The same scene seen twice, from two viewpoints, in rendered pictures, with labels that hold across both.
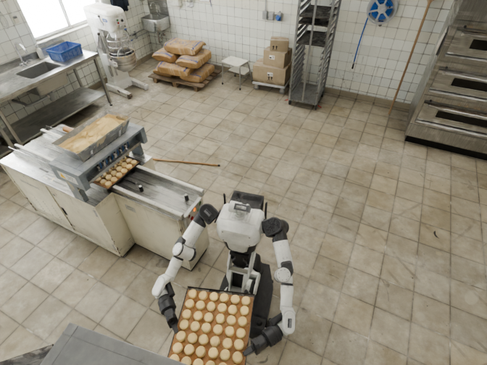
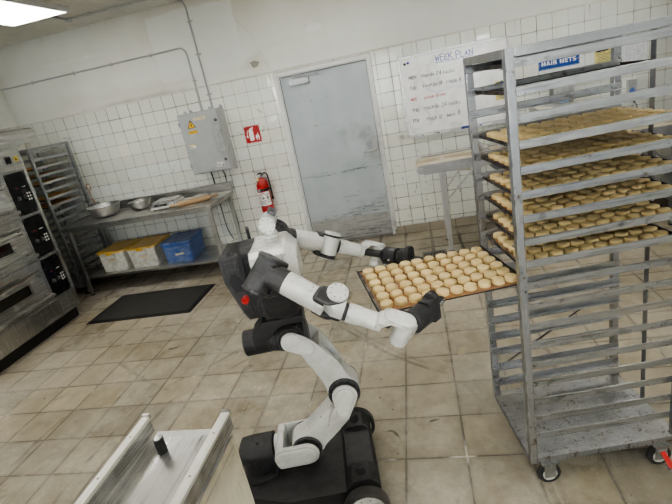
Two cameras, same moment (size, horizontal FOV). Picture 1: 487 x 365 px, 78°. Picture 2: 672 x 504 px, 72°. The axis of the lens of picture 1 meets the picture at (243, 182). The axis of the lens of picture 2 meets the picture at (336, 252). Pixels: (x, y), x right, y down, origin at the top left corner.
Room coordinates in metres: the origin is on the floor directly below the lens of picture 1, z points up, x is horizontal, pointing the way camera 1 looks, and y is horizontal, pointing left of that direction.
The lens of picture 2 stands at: (1.37, 1.83, 1.81)
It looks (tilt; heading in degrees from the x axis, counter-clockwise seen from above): 19 degrees down; 255
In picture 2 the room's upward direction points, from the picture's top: 12 degrees counter-clockwise
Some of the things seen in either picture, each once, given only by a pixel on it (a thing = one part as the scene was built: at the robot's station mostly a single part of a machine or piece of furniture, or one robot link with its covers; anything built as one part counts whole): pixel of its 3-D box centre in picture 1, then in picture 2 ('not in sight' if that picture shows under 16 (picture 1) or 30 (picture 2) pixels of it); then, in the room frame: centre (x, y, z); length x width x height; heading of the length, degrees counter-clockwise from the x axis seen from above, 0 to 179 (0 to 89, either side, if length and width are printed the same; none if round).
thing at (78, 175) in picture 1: (106, 159); not in sight; (2.02, 1.18, 1.01); 0.72 x 0.33 x 0.34; 152
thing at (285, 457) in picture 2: (246, 282); (297, 442); (1.24, -0.01, 0.28); 0.21 x 0.20 x 0.13; 164
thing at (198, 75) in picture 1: (198, 72); not in sight; (5.63, 0.83, 0.19); 0.72 x 0.42 x 0.15; 157
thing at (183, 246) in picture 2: not in sight; (184, 246); (1.67, -3.97, 0.36); 0.47 x 0.38 x 0.26; 65
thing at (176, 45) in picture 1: (184, 46); not in sight; (5.74, 1.06, 0.62); 0.72 x 0.42 x 0.17; 69
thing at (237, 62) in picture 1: (237, 71); not in sight; (5.53, 0.09, 0.23); 0.45 x 0.45 x 0.46; 55
